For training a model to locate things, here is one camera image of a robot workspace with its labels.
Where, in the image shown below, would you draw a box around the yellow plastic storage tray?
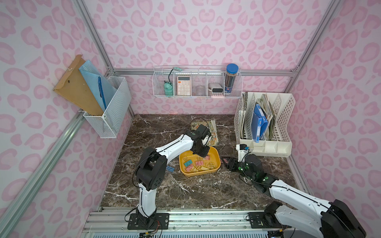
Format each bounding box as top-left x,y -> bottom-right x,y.
179,147 -> 221,177

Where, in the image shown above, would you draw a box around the blue binder clip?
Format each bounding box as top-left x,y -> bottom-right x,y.
166,166 -> 175,173

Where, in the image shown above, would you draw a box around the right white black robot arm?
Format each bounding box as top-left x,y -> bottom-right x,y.
222,144 -> 367,238

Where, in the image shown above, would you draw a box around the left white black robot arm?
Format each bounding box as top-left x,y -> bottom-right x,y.
134,125 -> 211,224

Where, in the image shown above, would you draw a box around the illustrated children's history book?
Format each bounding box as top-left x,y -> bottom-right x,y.
190,119 -> 219,146

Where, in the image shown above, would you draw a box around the clear glass cup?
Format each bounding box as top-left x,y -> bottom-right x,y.
195,86 -> 206,97

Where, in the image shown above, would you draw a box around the blue file folder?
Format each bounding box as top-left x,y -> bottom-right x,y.
251,103 -> 268,143

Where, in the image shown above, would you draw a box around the white plastic file organizer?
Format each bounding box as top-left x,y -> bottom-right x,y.
234,92 -> 295,158

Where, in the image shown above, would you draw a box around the white desk calculator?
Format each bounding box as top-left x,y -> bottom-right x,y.
177,75 -> 191,96

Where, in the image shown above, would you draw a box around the green mini desk fan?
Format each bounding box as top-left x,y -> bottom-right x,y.
164,67 -> 182,96

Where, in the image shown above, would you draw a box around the papers in file organizer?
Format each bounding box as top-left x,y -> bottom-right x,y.
235,92 -> 276,141

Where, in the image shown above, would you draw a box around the blue lid pencil tube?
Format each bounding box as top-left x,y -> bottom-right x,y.
224,63 -> 239,94

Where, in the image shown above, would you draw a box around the blue pen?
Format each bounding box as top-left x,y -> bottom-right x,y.
98,76 -> 107,111

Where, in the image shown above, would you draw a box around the light blue document folder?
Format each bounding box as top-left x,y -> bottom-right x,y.
79,60 -> 117,112

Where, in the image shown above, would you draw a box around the brown kraft envelope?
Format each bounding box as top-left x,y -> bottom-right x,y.
53,55 -> 103,116

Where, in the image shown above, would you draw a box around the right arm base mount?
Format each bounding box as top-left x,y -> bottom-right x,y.
245,201 -> 291,229

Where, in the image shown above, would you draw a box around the white wire wall shelf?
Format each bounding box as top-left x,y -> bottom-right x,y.
152,65 -> 243,98

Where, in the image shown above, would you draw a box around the white mesh wall basket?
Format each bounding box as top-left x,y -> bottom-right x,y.
83,76 -> 132,138

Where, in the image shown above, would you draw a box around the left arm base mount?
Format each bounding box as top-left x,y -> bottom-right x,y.
127,213 -> 170,231

